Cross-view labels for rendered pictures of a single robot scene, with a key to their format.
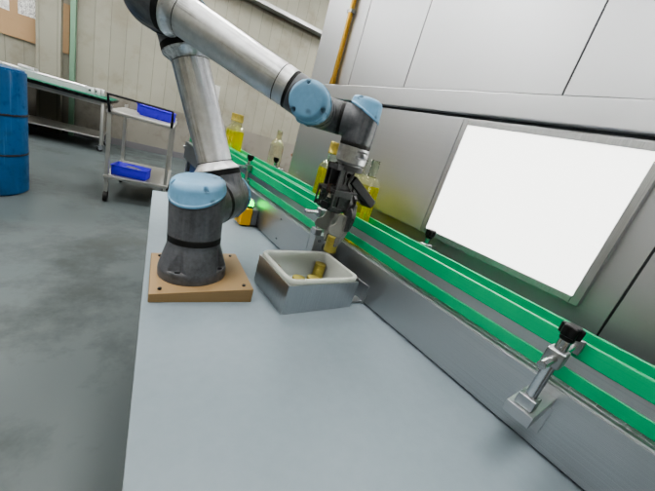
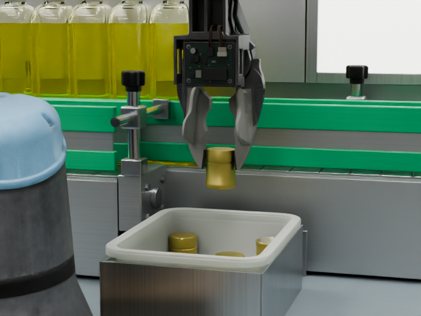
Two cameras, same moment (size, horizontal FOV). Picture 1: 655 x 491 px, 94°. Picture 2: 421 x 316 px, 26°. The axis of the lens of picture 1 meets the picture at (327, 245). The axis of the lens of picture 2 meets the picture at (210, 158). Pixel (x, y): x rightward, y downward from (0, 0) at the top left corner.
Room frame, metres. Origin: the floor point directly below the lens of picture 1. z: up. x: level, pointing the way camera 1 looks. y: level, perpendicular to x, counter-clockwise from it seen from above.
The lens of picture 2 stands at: (-0.05, 0.57, 1.07)
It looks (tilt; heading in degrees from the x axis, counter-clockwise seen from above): 9 degrees down; 326
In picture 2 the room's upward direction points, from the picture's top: straight up
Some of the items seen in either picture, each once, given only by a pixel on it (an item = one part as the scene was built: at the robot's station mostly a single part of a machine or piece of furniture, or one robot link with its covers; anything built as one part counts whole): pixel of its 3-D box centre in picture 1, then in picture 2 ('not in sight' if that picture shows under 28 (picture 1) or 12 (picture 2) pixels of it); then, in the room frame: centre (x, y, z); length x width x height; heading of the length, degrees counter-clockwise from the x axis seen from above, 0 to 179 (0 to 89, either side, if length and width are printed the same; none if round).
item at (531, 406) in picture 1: (541, 382); not in sight; (0.43, -0.39, 0.90); 0.17 x 0.05 x 0.23; 131
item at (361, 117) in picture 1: (360, 123); not in sight; (0.78, 0.01, 1.21); 0.09 x 0.08 x 0.11; 89
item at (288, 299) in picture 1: (314, 280); (215, 269); (0.78, 0.01, 0.79); 0.27 x 0.17 x 0.08; 131
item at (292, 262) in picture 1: (306, 278); (209, 268); (0.76, 0.03, 0.80); 0.22 x 0.17 x 0.09; 131
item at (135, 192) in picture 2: (323, 245); (145, 196); (0.93, 0.01, 0.85); 0.09 x 0.04 x 0.07; 131
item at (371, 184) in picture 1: (361, 207); (173, 81); (0.99, -0.07, 0.99); 0.06 x 0.06 x 0.21; 41
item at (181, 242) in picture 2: (319, 270); (183, 252); (0.85, 0.00, 0.79); 0.04 x 0.04 x 0.04
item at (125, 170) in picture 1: (143, 151); not in sight; (3.31, 2.23, 0.51); 1.09 x 0.64 x 1.03; 34
